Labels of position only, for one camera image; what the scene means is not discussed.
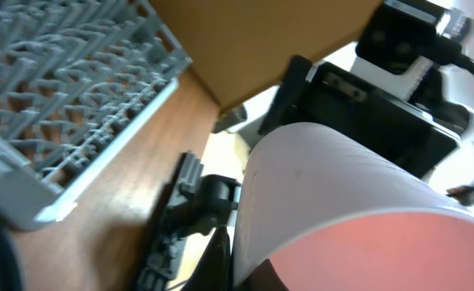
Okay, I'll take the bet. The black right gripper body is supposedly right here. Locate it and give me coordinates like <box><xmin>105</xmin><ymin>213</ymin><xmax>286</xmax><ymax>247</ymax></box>
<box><xmin>258</xmin><ymin>55</ymin><xmax>459</xmax><ymax>178</ymax></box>

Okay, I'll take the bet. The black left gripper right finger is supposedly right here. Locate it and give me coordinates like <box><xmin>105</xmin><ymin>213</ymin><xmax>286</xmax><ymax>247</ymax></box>
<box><xmin>182</xmin><ymin>226</ymin><xmax>232</xmax><ymax>291</ymax></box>

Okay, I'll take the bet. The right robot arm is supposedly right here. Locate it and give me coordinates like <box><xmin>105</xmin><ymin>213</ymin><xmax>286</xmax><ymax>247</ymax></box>
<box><xmin>131</xmin><ymin>55</ymin><xmax>470</xmax><ymax>291</ymax></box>

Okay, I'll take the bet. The grey dishwasher rack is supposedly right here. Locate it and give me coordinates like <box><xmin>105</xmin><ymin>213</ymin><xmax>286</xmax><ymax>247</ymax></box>
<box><xmin>0</xmin><ymin>0</ymin><xmax>191</xmax><ymax>231</ymax></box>

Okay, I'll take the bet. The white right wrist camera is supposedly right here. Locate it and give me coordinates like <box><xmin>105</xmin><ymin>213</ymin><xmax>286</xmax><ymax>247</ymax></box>
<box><xmin>350</xmin><ymin>0</ymin><xmax>474</xmax><ymax>100</ymax></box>

